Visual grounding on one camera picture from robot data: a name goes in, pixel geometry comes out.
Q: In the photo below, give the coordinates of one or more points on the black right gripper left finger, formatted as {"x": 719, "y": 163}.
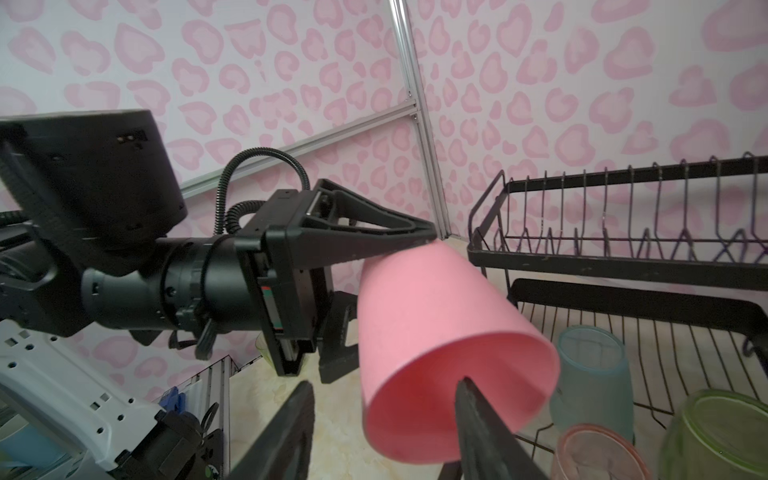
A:
{"x": 283, "y": 449}

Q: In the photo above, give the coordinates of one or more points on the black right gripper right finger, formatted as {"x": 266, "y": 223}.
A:
{"x": 488, "y": 449}

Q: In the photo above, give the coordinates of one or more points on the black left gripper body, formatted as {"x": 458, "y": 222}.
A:
{"x": 300, "y": 312}

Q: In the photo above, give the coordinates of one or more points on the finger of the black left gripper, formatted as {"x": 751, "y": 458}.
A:
{"x": 331, "y": 224}

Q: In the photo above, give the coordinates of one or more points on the clear pink plastic cup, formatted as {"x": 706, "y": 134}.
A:
{"x": 588, "y": 451}

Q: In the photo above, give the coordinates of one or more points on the opaque pink cup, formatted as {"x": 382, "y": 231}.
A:
{"x": 427, "y": 320}

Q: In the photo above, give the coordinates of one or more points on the yellow-green clear cup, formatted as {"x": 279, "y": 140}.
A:
{"x": 716, "y": 434}

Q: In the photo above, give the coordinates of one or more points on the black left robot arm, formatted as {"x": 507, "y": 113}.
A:
{"x": 89, "y": 242}

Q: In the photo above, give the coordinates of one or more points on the aluminium frame left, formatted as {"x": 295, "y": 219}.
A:
{"x": 334, "y": 83}

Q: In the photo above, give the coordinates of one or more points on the black wire dish rack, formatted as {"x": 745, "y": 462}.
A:
{"x": 670, "y": 260}

